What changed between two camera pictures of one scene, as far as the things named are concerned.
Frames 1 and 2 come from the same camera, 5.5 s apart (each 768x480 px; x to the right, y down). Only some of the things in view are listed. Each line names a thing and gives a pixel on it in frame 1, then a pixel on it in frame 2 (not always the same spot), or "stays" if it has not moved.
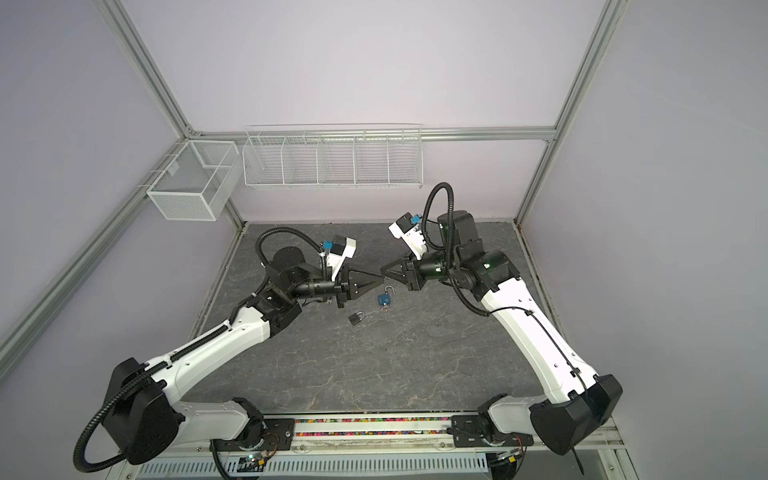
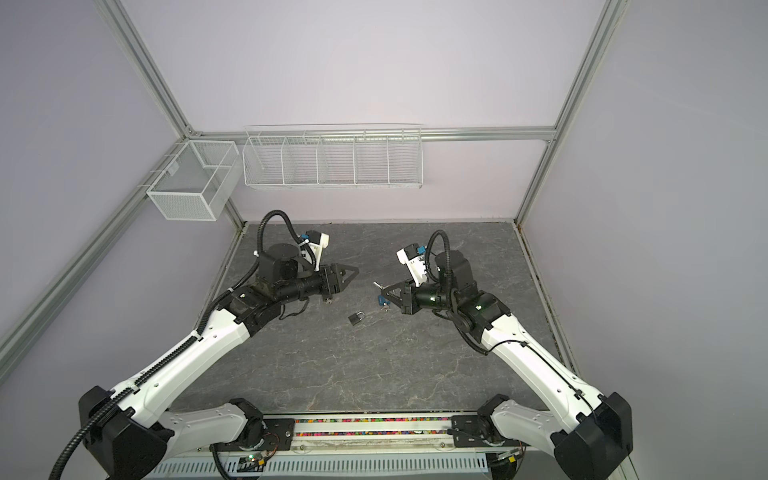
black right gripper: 413,277 → 408,302
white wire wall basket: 333,156 stays
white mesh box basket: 197,181 stays
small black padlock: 356,318 stays
